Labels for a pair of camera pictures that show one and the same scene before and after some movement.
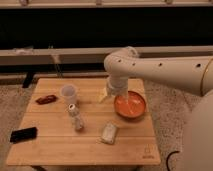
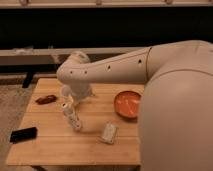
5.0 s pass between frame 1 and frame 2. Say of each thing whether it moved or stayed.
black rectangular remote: stayed
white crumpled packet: stayed
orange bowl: stayed
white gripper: moved
